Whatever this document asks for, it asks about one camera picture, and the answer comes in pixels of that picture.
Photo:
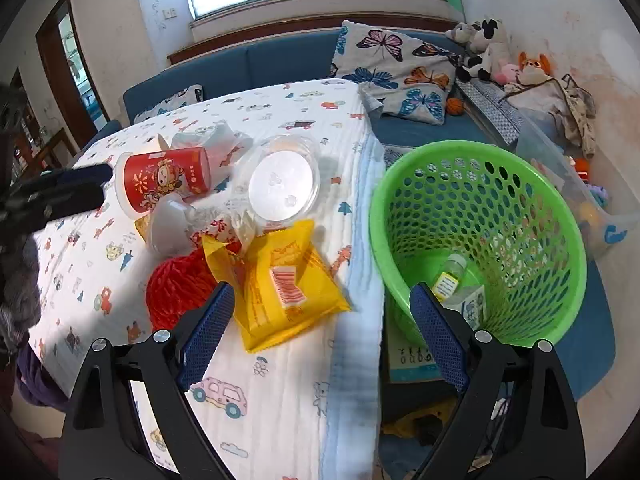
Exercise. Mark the small bottle with yellow label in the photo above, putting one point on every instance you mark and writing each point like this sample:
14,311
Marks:
450,275

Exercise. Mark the beige crumpled cloth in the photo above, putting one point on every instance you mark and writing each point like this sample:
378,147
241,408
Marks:
560,105

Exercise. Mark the brown wooden door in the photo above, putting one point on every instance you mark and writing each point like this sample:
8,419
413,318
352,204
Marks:
50,70

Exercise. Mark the grey plush toy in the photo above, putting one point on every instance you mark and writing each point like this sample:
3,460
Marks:
462,35

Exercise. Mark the black and white cow plush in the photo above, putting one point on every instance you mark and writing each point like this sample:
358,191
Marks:
487,45

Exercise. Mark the red mesh net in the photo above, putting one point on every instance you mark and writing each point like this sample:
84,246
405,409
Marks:
175,285

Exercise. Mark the yellow snack packet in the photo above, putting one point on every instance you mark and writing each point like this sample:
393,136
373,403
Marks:
295,290

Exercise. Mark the blue sofa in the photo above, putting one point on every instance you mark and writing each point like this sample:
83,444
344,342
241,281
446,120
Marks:
280,60

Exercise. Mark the cartoon print pillow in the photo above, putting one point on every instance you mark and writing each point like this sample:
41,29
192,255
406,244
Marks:
170,102

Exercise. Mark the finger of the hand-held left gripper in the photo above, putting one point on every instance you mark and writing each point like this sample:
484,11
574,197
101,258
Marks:
80,175
65,205

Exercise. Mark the green plastic basket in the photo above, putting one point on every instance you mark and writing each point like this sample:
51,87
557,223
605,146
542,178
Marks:
500,200

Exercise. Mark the clear plastic storage box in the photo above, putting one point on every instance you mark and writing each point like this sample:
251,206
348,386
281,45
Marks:
565,170

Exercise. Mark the cartoon printed blanket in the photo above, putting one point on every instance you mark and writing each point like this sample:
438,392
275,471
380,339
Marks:
280,410

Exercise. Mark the cardboard box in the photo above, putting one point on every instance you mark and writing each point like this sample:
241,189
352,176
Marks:
410,360

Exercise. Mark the small toy basketball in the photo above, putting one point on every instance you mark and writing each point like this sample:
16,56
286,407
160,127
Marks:
455,106

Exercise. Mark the red white wrapper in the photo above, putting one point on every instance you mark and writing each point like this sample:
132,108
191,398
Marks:
225,227

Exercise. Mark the orange fox plush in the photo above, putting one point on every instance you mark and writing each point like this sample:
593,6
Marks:
534,65

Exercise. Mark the blue white patterned cushion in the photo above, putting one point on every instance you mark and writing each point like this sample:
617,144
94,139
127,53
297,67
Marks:
492,110

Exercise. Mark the small white carton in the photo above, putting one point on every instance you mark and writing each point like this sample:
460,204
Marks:
470,305

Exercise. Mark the pink plush toy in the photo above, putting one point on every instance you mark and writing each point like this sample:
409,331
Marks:
507,74

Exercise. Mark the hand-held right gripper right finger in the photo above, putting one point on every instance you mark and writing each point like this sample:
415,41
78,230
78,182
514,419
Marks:
440,335

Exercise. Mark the clear round plastic container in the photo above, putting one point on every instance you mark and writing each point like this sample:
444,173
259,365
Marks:
282,185

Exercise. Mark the red paper cup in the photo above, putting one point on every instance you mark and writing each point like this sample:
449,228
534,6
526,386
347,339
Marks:
165,180

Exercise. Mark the butterfly print pillow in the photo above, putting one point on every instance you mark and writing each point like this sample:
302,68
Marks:
400,70

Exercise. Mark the dark wooden cabinet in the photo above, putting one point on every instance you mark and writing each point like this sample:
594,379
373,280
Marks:
30,135

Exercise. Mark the clear plastic cup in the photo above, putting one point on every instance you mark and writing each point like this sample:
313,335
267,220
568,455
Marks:
167,227

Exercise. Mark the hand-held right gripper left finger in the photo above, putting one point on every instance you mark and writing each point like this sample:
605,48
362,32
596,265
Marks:
210,330

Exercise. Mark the clear plastic bag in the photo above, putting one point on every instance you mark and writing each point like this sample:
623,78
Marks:
215,140

